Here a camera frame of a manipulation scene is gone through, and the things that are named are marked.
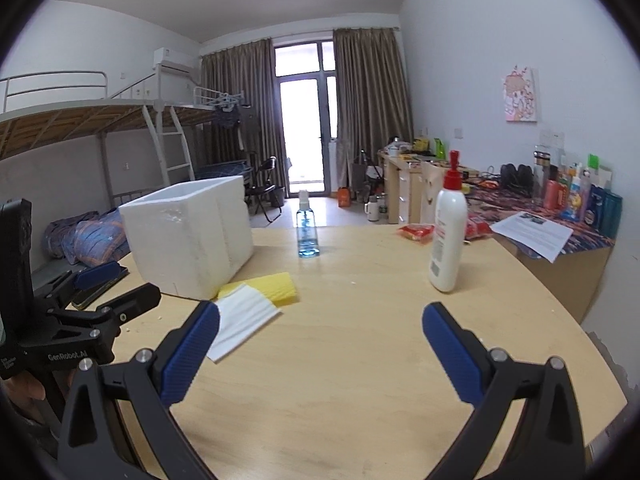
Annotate wooden desk with drawers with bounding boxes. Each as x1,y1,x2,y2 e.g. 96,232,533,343
377,152,481,226

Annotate black headphones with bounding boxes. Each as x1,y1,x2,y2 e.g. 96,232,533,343
500,163,533,196

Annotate glass balcony door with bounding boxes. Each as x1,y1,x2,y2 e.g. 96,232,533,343
274,40,337,193

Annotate wooden chair smiley cutout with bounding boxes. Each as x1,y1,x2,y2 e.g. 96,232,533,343
420,160,448,226

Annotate yellow foam net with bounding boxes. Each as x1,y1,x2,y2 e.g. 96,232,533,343
217,272,302,306

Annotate blue patterned quilt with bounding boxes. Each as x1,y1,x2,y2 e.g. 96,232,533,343
44,210,131,266

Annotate person's left hand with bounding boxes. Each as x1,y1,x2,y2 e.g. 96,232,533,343
2,375,46,411

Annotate white metal bunk bed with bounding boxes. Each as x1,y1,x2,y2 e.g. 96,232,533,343
0,71,201,261
192,85,251,196

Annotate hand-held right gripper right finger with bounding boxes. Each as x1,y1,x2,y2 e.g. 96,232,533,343
421,302,586,480

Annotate red snack packet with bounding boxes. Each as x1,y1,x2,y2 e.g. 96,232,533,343
465,212,493,241
397,223,436,244

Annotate white bottle red cap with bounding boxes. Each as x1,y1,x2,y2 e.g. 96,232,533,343
428,150,469,293

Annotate brown curtain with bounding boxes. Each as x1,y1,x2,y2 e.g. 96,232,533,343
200,37,278,196
332,27,415,201

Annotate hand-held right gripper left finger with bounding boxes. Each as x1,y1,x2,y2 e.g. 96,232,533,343
56,300,221,480

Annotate white bed ladder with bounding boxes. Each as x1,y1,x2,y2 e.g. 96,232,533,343
142,105,196,183

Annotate white foam sheet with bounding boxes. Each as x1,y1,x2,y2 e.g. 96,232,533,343
206,282,282,362

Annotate hanging dark clothes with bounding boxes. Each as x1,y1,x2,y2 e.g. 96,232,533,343
215,105,253,151

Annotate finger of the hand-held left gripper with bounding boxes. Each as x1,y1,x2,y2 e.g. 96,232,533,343
47,282,162,334
32,261,130,309

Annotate printed desk mat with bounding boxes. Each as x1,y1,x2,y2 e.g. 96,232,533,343
465,180,616,256

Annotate clear blue spray bottle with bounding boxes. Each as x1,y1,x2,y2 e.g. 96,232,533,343
296,190,320,259

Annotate pink cartoon wall poster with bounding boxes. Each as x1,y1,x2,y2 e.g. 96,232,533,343
502,65,540,122

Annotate white foam box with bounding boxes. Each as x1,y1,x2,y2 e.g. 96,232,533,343
118,176,255,300

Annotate white air conditioner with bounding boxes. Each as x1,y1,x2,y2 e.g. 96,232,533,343
153,47,193,73

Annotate row of toiletry bottles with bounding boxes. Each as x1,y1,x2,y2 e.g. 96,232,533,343
532,145,623,226

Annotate blue plaid bedding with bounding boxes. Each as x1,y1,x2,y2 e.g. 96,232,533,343
195,160,248,181

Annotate black folding chair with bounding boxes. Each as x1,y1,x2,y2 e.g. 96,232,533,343
247,156,283,223

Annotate printed paper sheet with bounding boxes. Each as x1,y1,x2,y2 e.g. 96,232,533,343
490,211,574,263

